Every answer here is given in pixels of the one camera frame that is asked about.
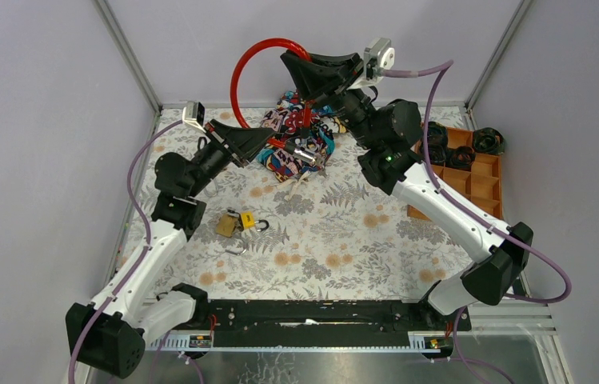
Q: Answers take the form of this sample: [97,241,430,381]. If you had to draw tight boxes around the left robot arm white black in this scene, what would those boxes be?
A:
[65,120,275,383]

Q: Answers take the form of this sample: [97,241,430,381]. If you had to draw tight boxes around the dark rolled fabric small centre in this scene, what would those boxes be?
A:
[445,146,476,171]

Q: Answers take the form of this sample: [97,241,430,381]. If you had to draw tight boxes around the colourful comic print cloth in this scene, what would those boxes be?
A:
[254,90,348,182]

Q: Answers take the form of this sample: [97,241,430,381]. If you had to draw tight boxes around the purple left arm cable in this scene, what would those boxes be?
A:
[67,119,194,384]

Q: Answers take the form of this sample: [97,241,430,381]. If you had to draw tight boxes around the open steel shackle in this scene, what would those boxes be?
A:
[224,238,250,256]

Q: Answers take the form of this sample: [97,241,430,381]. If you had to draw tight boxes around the yellow small padlock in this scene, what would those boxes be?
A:
[240,211,270,232]

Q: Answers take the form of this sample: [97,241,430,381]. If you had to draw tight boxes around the red cable lock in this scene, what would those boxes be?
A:
[230,37,320,166]

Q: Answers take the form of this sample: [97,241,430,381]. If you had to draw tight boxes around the dark rolled fabric middle left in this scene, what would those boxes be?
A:
[428,144,452,166]

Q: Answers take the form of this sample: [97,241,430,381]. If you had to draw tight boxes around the brass padlock near centre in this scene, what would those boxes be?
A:
[215,210,242,238]

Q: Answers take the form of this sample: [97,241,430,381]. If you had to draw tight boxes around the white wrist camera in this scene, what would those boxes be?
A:
[182,101,206,131]
[350,38,395,89]

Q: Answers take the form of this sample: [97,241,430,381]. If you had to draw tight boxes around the orange wooden compartment tray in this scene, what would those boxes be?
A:
[432,127,503,219]

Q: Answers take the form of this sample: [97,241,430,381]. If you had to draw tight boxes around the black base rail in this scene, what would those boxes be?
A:
[167,299,472,353]

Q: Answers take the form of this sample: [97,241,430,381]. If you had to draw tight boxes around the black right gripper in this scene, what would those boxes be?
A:
[282,46,380,150]

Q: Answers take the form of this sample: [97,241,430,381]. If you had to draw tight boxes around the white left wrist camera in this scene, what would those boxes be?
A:
[182,101,206,131]

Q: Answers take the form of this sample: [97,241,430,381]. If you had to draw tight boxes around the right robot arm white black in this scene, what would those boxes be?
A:
[281,50,533,330]

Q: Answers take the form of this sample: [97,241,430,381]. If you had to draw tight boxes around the dark rolled fabric top left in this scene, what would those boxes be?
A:
[427,121,449,148]

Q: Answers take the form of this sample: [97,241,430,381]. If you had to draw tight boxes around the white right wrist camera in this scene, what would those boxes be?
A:
[350,38,395,89]

